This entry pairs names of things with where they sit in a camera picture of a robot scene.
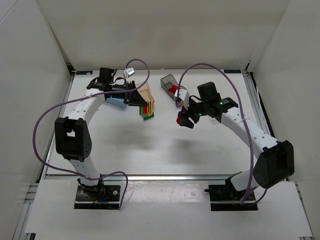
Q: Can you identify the blue rectangular container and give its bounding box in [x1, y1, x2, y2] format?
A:
[105, 97, 127, 110]

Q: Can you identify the red yellow green lego stack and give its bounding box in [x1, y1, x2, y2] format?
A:
[139, 101, 154, 116]

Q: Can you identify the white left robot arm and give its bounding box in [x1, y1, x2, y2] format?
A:
[54, 67, 147, 195]

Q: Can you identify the right aluminium frame rail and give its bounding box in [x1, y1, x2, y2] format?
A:
[242, 70, 275, 137]

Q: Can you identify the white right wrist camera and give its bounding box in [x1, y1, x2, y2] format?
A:
[174, 89, 190, 108]

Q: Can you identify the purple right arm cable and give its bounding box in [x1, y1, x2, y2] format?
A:
[176, 62, 268, 205]

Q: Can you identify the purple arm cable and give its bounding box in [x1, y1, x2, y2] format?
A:
[176, 62, 268, 205]
[33, 58, 151, 210]

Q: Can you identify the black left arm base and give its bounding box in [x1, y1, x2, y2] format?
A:
[73, 182, 121, 210]

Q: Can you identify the red round lego piece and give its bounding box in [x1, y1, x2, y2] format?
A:
[176, 116, 184, 126]

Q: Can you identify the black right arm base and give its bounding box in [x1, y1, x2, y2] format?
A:
[204, 185, 258, 212]

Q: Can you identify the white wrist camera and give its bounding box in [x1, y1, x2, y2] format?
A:
[123, 67, 136, 81]
[174, 89, 190, 108]

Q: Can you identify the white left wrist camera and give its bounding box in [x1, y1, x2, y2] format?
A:
[123, 67, 136, 81]

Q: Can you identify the red arched lego brick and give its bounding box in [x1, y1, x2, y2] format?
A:
[168, 85, 178, 95]

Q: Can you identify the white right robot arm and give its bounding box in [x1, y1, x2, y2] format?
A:
[174, 82, 295, 195]

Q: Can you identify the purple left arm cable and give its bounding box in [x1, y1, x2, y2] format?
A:
[33, 58, 151, 210]

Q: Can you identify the green lego plate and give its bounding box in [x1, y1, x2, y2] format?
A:
[142, 112, 155, 121]

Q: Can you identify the aluminium table edge rail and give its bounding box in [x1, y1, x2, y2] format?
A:
[42, 173, 283, 181]

